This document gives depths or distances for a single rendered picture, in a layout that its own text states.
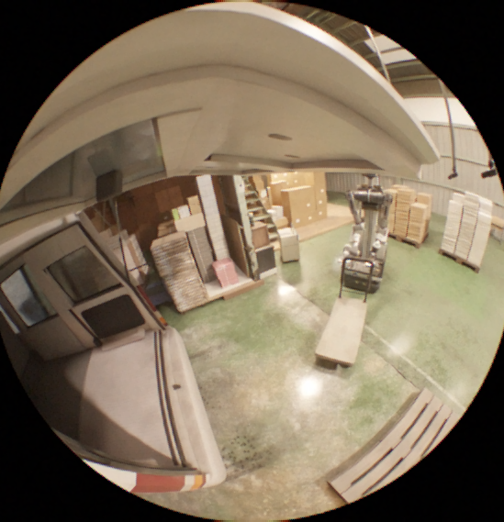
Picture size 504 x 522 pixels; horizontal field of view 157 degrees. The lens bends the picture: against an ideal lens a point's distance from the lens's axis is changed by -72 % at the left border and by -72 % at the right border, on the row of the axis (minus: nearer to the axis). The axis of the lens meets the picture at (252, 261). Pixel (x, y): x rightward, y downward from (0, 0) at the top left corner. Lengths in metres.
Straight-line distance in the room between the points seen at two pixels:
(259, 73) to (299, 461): 1.80
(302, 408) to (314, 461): 0.51
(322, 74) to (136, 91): 0.16
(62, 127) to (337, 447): 1.86
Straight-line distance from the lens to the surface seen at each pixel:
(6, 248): 0.95
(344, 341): 1.87
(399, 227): 4.62
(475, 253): 4.56
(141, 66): 0.17
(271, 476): 1.71
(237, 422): 1.78
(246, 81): 0.19
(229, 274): 2.78
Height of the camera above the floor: 1.69
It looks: 28 degrees down
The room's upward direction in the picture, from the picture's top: 11 degrees counter-clockwise
